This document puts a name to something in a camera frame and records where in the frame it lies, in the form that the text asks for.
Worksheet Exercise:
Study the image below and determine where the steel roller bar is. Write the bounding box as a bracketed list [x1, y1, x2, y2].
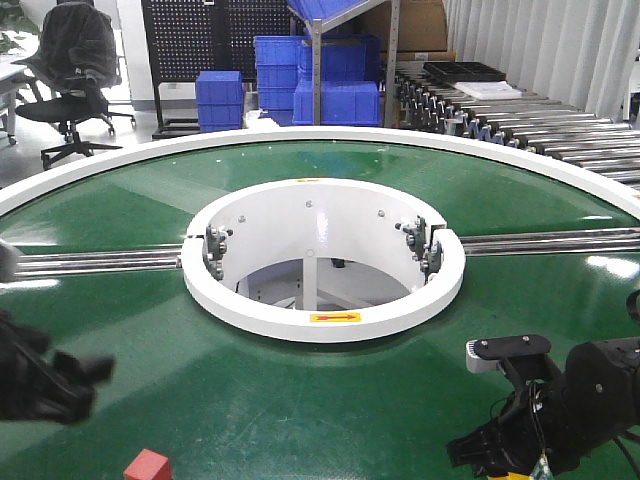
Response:
[16, 248, 181, 278]
[460, 227, 639, 256]

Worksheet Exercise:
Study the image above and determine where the right steel roller bar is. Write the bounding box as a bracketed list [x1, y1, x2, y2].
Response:
[460, 227, 639, 256]

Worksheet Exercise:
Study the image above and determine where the white inner ring housing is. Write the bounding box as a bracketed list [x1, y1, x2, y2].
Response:
[180, 178, 466, 343]

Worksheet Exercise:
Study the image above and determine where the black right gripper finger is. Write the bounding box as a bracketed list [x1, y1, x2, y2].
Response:
[446, 420, 538, 477]

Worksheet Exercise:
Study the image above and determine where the white desk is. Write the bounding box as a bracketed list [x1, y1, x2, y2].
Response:
[1, 54, 26, 146]

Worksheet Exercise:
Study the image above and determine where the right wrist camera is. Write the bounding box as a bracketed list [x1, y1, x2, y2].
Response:
[465, 334, 551, 374]

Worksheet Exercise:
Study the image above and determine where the steel roller conveyor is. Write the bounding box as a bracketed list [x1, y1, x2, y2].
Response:
[395, 67, 639, 190]

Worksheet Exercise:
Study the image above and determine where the black office chair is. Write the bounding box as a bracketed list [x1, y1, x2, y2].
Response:
[11, 2, 137, 172]

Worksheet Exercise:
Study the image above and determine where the black jacket on chair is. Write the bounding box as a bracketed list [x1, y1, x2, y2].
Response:
[22, 1, 120, 91]

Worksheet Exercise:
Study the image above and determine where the steel shelf rack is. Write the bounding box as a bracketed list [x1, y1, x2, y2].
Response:
[287, 0, 401, 128]

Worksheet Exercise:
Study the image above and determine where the white outer conveyor rim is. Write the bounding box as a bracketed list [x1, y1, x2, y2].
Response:
[1, 126, 639, 218]

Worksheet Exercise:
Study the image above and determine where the red cube block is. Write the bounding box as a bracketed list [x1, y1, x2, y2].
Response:
[123, 449, 173, 480]

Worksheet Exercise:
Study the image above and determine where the large blue crate front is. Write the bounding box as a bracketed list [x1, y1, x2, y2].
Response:
[292, 80, 381, 127]

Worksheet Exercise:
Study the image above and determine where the black compartment tray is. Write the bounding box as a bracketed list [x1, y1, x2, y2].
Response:
[423, 61, 506, 84]

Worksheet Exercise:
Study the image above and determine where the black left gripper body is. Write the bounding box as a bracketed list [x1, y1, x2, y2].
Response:
[1, 310, 115, 425]

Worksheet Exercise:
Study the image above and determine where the small blue crate stack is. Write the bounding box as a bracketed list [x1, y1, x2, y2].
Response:
[195, 70, 245, 133]

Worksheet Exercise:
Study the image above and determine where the white foam sheet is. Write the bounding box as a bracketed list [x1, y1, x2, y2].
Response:
[453, 81, 523, 100]

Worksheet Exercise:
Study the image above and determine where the tall blue crate stack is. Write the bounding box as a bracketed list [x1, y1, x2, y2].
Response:
[254, 36, 305, 126]

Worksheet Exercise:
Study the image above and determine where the black perforated pegboard stand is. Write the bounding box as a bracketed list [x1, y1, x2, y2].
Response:
[141, 0, 302, 139]

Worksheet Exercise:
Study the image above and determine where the left steel roller bar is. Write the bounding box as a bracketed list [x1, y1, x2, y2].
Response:
[16, 248, 181, 278]

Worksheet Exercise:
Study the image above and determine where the yellow arrow label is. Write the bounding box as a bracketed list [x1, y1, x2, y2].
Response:
[310, 311, 362, 323]

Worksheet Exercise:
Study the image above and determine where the cardboard box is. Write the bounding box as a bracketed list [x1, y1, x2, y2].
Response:
[354, 0, 456, 61]

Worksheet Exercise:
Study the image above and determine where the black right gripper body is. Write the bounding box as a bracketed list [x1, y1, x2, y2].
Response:
[493, 337, 639, 475]

